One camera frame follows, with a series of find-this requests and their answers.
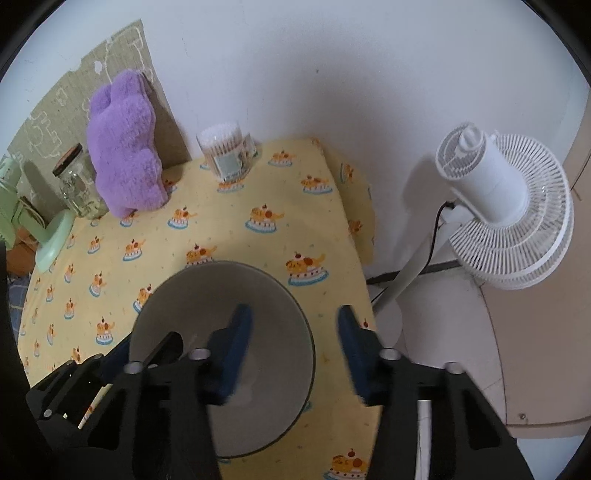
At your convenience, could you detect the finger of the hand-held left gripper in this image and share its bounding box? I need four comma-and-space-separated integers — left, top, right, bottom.
136, 331, 185, 367
98, 339, 134, 385

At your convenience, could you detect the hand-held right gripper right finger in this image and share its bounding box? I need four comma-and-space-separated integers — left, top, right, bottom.
337, 305, 536, 480

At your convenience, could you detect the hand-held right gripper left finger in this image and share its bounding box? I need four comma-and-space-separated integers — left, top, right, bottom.
55, 304, 254, 480

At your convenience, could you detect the floral ceramic bowl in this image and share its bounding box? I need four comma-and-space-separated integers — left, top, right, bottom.
129, 261, 317, 459

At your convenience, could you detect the blue plaid cloth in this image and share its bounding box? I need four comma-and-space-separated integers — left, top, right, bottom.
7, 274, 35, 342

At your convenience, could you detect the yellow printed tablecloth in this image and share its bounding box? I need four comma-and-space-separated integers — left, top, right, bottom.
16, 136, 377, 480

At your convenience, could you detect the green desk fan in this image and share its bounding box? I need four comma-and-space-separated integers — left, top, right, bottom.
0, 154, 75, 274

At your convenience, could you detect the orange wooden chair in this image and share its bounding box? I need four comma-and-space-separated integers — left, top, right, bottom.
7, 226, 42, 278

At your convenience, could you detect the glass jar with dark lid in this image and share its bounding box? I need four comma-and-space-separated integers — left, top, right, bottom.
52, 144, 109, 220

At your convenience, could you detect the cotton swab container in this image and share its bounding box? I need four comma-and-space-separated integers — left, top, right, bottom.
197, 121, 257, 182

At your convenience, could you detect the purple plush toy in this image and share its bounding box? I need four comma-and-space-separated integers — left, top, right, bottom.
87, 70, 169, 219

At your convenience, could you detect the white standing fan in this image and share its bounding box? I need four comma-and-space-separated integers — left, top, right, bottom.
372, 122, 574, 480

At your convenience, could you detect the black fan cable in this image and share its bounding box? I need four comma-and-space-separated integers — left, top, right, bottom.
367, 200, 462, 305

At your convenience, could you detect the green wall mat with drawings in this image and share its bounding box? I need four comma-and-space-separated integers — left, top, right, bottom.
7, 19, 192, 232

